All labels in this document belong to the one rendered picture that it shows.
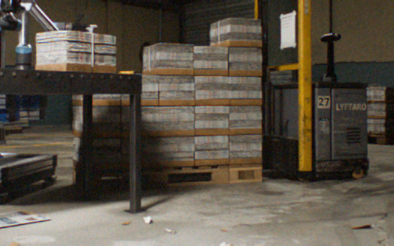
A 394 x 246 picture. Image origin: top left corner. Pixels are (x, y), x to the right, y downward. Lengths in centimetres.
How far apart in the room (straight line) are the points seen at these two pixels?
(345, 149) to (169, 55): 164
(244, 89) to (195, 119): 48
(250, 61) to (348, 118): 95
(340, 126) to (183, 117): 132
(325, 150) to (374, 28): 606
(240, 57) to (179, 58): 51
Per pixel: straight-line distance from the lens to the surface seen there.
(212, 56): 415
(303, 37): 434
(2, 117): 360
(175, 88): 402
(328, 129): 450
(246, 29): 431
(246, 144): 429
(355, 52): 1048
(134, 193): 314
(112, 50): 319
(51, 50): 308
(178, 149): 404
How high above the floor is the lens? 65
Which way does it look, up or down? 1 degrees up
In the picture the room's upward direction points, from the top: straight up
